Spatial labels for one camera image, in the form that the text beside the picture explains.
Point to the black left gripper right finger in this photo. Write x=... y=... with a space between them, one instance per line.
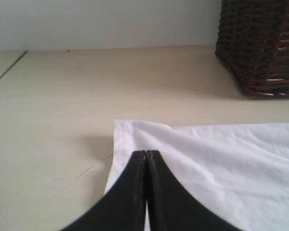
x=171 y=207

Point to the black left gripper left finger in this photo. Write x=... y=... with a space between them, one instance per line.
x=123 y=207

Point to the white t-shirt with red lettering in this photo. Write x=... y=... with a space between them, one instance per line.
x=240 y=171

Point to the brown wicker basket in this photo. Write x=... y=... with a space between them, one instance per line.
x=253 y=43

